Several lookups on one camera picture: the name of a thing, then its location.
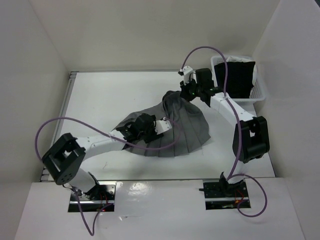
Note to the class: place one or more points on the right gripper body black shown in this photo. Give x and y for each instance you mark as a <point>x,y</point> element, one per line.
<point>192,89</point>

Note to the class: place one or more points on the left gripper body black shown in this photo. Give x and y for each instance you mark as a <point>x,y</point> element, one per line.
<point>150,135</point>

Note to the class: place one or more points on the grey pleated skirt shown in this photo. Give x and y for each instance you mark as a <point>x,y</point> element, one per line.
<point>191,132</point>

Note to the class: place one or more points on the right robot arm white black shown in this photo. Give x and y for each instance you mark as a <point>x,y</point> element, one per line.
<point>251,135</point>

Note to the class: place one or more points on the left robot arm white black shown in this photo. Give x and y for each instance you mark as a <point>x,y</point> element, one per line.
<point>64,158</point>

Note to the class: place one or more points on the black skirt in basket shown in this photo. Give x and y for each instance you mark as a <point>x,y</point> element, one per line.
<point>240,79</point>

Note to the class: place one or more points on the white plastic basket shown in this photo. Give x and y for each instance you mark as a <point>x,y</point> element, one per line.
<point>257,93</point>

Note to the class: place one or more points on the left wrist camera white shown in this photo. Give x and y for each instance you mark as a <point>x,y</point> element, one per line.
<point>162,126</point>

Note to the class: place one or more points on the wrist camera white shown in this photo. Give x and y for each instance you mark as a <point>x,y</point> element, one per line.
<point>162,126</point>
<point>186,73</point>

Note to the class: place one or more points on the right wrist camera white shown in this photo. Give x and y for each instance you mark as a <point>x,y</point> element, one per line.
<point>186,73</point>

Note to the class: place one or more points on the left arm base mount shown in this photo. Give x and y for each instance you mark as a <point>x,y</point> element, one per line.
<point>104,197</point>

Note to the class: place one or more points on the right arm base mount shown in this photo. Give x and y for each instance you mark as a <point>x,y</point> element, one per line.
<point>216,197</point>

